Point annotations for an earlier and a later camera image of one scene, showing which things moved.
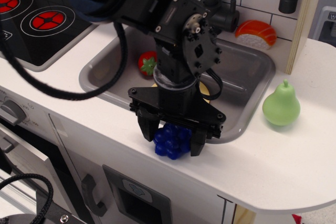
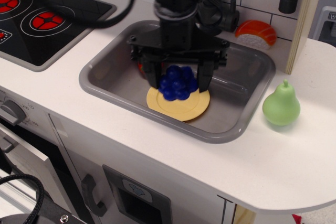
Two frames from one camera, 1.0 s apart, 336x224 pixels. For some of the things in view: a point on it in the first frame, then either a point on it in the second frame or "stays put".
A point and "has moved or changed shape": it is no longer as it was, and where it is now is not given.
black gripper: x=178 y=103 to x=179 y=42
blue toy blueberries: x=171 y=140 has moved or changed shape
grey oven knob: x=12 y=113 stays put
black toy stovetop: x=42 y=22 stays put
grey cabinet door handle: x=87 y=184 stays put
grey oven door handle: x=9 y=148 stays put
